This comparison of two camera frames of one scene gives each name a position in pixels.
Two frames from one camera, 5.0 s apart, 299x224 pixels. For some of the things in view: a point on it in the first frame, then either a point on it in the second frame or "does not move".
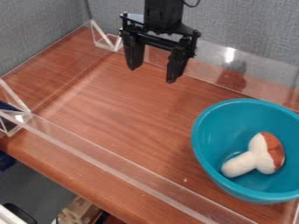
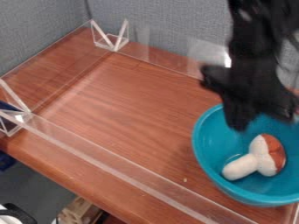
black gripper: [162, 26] to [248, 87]
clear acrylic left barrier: [36, 80] does not move
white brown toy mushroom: [264, 157] does not move
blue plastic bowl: [223, 129] does not move
